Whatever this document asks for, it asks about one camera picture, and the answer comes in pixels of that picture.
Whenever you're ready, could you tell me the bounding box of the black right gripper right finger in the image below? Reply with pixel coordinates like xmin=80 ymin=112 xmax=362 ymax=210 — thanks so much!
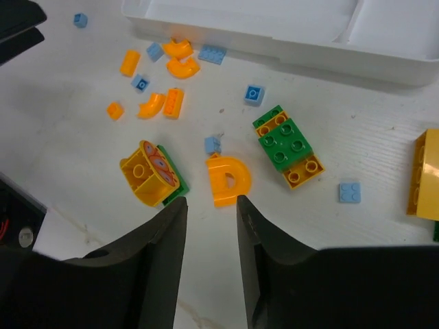
xmin=237 ymin=195 xmax=438 ymax=328

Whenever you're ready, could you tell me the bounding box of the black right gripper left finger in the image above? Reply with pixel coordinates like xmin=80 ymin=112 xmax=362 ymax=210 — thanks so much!
xmin=1 ymin=197 xmax=188 ymax=328

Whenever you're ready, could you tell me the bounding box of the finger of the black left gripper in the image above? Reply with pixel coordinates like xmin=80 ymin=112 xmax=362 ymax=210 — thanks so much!
xmin=1 ymin=0 xmax=47 ymax=65

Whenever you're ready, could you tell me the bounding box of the green lego plate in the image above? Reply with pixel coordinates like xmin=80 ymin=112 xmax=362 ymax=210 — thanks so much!
xmin=156 ymin=144 xmax=190 ymax=207

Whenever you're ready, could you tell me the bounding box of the yellow rounded ladybug brick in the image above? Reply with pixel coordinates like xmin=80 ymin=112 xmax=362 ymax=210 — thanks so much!
xmin=119 ymin=140 xmax=180 ymax=207

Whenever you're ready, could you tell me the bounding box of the yellow long duplo brick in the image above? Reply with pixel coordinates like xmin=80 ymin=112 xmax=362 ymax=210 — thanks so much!
xmin=252 ymin=105 xmax=325 ymax=190

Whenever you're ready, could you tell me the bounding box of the yellow large duplo brick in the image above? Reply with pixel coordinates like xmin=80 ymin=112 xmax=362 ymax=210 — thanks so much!
xmin=406 ymin=128 xmax=439 ymax=221

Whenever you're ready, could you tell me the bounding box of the green square duplo brick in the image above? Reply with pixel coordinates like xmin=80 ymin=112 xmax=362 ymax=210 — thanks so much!
xmin=259 ymin=119 xmax=313 ymax=171

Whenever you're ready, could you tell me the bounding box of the green numbered duplo brick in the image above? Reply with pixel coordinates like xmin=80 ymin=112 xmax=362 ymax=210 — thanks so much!
xmin=432 ymin=221 xmax=439 ymax=243

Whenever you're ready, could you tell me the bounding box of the light blue small brick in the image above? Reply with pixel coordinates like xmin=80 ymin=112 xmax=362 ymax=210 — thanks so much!
xmin=73 ymin=13 xmax=88 ymax=28
xmin=131 ymin=74 xmax=150 ymax=93
xmin=204 ymin=136 xmax=221 ymax=155
xmin=146 ymin=42 xmax=164 ymax=62

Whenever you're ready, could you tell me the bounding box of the light blue small plate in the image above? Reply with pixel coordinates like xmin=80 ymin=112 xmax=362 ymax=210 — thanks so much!
xmin=339 ymin=182 xmax=361 ymax=204

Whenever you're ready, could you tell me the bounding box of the orange rectangular brick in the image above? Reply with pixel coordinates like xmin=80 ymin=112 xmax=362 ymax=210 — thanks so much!
xmin=119 ymin=49 xmax=141 ymax=77

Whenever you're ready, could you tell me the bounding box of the orange small brick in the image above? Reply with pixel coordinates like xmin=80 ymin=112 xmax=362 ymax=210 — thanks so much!
xmin=106 ymin=102 xmax=125 ymax=121

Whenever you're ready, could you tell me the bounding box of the orange D-shaped arch brick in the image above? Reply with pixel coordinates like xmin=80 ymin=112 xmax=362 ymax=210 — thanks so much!
xmin=205 ymin=153 xmax=252 ymax=208

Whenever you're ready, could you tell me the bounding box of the orange curved brick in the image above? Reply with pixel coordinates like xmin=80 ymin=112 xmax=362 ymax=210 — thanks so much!
xmin=137 ymin=93 xmax=166 ymax=119
xmin=162 ymin=38 xmax=193 ymax=60
xmin=166 ymin=57 xmax=200 ymax=79

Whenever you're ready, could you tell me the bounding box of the orange long brick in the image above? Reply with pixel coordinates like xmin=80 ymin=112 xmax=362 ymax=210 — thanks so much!
xmin=163 ymin=88 xmax=185 ymax=119

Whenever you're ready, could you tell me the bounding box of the light blue round-stud brick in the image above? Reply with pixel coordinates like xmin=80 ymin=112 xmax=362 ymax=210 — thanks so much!
xmin=244 ymin=84 xmax=265 ymax=106

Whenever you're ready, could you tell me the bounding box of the light blue long plate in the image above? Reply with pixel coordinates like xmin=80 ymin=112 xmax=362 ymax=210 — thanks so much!
xmin=198 ymin=45 xmax=227 ymax=65

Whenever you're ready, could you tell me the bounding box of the white compartment tray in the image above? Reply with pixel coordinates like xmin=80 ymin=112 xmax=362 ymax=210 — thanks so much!
xmin=121 ymin=1 xmax=438 ymax=86

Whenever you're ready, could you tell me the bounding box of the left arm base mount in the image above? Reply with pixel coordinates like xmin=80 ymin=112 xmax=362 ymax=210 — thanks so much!
xmin=1 ymin=173 xmax=47 ymax=251

